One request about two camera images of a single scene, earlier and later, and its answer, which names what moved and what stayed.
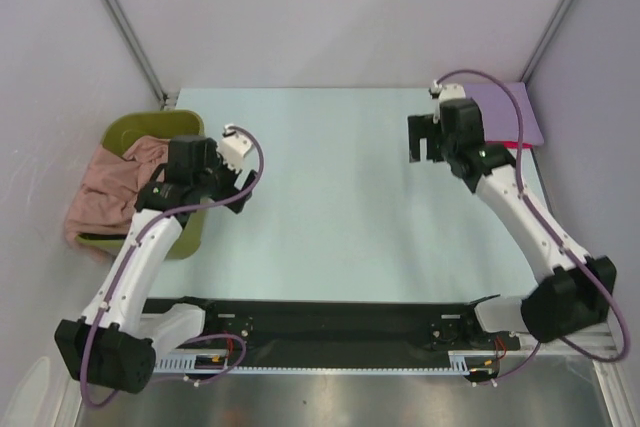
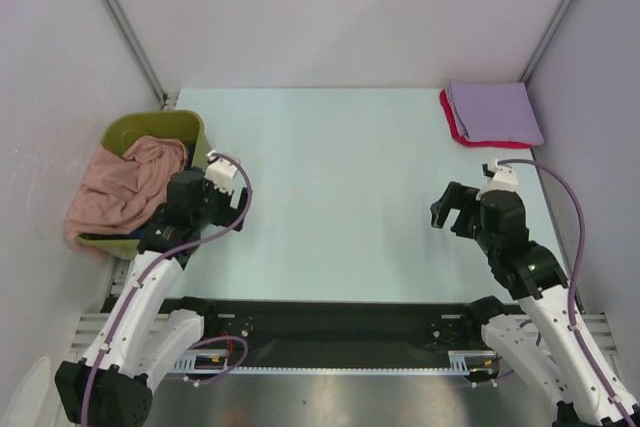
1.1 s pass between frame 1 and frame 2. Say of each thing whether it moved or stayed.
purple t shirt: stayed
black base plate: stayed
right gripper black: moved
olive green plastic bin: stayed
